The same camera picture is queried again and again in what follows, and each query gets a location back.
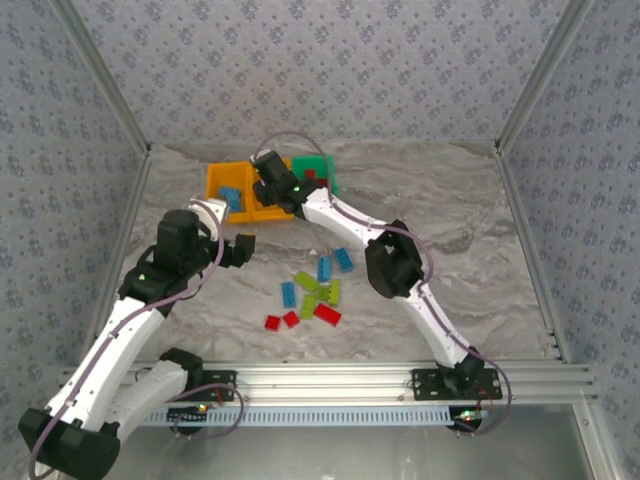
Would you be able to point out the blue two-by-four lego brick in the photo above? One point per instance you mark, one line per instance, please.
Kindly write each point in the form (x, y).
(235, 203)
(288, 294)
(228, 192)
(324, 268)
(343, 259)

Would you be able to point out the red two-by-two lego brick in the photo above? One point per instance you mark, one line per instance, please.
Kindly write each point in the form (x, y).
(291, 319)
(272, 322)
(310, 174)

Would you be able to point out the red two-by-four lego brick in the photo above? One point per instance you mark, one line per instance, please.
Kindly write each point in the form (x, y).
(327, 314)
(322, 182)

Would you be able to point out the green two-by-four lego brick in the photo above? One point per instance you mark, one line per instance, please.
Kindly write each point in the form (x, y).
(334, 292)
(306, 281)
(308, 306)

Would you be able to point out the green two-by-two lego brick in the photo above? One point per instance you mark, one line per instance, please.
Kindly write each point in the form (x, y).
(322, 293)

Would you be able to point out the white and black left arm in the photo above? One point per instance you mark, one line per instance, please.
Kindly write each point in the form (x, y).
(110, 360)

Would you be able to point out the yellow plastic bin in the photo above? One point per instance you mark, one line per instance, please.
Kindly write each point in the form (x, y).
(270, 215)
(227, 172)

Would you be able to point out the green plastic bin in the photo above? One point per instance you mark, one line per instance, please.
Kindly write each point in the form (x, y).
(307, 162)

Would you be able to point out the small circuit board with light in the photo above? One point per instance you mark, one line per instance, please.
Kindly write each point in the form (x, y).
(470, 415)
(197, 409)

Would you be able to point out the aluminium side frame rail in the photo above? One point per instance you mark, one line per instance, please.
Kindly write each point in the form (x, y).
(117, 250)
(530, 240)

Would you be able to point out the aluminium front frame rail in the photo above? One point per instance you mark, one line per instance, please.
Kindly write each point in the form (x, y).
(325, 380)

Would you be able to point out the aluminium frame post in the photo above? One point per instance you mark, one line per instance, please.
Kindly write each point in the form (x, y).
(545, 70)
(100, 75)

